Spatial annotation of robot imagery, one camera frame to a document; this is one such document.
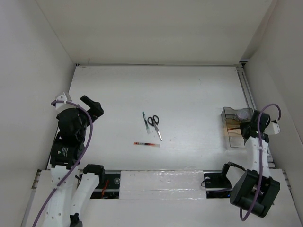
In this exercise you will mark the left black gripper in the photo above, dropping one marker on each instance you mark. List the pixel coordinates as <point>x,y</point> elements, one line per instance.
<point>95,110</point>

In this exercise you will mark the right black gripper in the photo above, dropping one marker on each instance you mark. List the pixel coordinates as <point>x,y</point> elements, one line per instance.
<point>243,126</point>

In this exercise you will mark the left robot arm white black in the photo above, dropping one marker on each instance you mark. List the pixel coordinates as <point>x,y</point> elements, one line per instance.
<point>64,206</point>

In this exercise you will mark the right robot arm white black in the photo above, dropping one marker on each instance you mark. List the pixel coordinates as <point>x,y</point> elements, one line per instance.
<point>255,192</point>

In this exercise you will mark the grey transparent container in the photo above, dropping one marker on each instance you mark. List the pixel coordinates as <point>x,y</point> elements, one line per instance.
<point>229,113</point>

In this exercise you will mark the green pen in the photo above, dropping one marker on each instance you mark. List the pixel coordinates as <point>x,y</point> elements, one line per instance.
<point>146,123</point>

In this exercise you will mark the orange red pen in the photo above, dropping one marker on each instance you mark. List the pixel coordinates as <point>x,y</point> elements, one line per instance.
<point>147,144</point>

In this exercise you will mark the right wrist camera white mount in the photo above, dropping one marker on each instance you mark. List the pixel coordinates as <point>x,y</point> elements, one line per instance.
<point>273,128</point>

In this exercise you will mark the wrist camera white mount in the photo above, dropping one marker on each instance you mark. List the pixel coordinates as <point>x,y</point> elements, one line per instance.
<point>273,128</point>
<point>60,105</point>

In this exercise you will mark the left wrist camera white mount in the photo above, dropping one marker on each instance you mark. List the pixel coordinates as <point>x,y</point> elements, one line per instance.
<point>60,105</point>

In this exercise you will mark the black handled scissors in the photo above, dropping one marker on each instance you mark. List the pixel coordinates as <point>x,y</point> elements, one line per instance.
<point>154,121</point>

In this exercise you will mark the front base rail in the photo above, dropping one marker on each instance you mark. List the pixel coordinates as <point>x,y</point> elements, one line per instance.
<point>163,185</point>

